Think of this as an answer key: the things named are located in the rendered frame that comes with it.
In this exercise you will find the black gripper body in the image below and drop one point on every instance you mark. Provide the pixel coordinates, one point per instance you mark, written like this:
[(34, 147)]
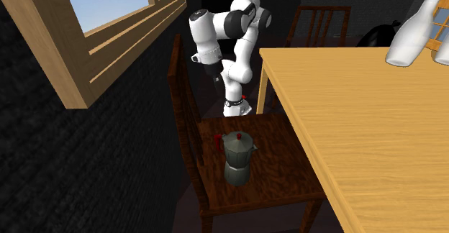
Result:
[(212, 69)]

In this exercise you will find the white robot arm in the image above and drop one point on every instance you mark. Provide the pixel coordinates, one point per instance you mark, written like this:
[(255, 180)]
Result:
[(205, 32)]

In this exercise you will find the dark wooden chair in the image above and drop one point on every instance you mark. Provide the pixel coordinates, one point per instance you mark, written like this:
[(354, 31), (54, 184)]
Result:
[(317, 23), (280, 165)]

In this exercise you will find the wooden framed window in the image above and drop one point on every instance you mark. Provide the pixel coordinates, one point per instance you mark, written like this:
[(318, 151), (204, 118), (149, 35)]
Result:
[(52, 50)]

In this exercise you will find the black bag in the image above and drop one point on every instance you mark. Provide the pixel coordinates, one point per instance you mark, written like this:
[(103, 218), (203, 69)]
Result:
[(377, 36)]

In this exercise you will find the light wooden table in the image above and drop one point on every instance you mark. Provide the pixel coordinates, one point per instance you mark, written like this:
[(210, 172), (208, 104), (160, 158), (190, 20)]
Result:
[(368, 137)]

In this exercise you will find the white bottle vase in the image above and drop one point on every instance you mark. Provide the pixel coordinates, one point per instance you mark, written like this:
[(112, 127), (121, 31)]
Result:
[(410, 36)]

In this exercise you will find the wooden lattice window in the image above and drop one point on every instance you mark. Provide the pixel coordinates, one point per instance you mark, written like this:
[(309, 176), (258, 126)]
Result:
[(439, 43)]

